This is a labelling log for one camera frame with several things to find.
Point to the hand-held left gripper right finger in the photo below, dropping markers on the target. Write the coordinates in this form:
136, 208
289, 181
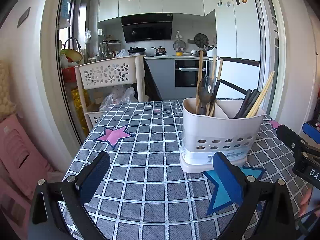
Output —
227, 180

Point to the white refrigerator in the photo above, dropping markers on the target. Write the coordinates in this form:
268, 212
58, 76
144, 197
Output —
237, 30

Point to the black wok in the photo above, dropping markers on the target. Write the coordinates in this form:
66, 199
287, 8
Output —
137, 50

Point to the white plastic bag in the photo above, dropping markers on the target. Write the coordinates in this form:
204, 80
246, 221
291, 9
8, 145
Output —
122, 54

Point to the translucent grey spoon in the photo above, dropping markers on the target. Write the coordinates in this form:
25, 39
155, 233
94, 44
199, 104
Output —
206, 87

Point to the grey wall switch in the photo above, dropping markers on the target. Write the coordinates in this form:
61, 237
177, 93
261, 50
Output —
23, 17

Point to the round black pan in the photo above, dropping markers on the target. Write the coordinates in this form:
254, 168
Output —
201, 40

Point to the cooking pot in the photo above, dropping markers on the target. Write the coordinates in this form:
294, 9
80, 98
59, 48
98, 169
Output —
160, 51

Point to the white rice cooker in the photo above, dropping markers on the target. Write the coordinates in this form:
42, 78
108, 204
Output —
211, 52

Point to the steel kettle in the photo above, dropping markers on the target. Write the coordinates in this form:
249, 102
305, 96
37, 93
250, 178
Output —
103, 50

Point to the yellow packaging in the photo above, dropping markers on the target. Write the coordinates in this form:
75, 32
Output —
80, 107

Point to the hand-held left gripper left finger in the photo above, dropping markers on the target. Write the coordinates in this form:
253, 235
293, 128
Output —
96, 175

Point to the black range hood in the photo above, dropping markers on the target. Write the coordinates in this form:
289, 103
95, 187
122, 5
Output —
147, 30

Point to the cream basket storage cart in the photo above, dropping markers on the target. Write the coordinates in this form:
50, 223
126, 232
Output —
107, 72

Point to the grey checked tablecloth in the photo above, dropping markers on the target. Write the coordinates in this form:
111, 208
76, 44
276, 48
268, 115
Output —
150, 160

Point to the colourful dish bowl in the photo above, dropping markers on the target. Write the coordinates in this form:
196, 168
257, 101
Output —
72, 56

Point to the grey kitchen counter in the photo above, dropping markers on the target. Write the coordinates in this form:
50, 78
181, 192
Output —
162, 75

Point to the kitchen faucet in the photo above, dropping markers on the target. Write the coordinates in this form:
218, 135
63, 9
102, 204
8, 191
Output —
72, 38

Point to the pink plastic stool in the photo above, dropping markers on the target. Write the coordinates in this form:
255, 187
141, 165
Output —
20, 155

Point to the white upper cabinets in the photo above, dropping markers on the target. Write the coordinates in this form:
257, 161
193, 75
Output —
150, 2

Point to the sliding glass door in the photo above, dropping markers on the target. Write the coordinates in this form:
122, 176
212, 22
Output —
272, 42

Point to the white plastic utensil holder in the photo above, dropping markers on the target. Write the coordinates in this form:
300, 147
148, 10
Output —
215, 130

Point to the cream knit cushion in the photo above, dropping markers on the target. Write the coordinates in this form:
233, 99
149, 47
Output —
6, 92

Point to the round metal strainer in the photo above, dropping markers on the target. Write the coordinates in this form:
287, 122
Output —
179, 45

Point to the person's right hand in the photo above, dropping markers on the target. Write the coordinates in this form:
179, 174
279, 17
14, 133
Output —
306, 200

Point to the black built-in oven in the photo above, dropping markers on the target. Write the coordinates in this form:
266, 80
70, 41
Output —
186, 75

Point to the black hanging garment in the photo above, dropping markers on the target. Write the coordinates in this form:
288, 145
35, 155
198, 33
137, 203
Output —
151, 85

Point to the clear plastic bag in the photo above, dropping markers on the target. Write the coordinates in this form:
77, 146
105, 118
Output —
117, 97

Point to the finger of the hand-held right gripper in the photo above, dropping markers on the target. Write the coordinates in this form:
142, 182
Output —
290, 136
312, 130

